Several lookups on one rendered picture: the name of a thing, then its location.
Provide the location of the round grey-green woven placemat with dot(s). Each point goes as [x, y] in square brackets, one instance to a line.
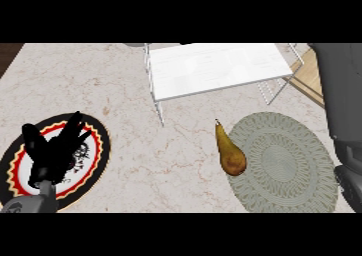
[287, 163]

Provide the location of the black red white round plate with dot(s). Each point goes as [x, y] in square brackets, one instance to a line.
[96, 146]

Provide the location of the pale wooden board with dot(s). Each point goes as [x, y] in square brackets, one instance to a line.
[310, 78]

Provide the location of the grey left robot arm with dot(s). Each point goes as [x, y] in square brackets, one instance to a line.
[30, 204]

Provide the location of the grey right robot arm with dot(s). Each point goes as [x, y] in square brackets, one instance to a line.
[346, 93]

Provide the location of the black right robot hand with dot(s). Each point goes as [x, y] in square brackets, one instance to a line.
[356, 190]

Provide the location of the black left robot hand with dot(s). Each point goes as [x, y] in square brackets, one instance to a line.
[52, 156]

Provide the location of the grey rounded object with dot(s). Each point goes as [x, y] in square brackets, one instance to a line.
[133, 44]

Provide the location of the brown pear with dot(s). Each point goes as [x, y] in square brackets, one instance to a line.
[231, 156]

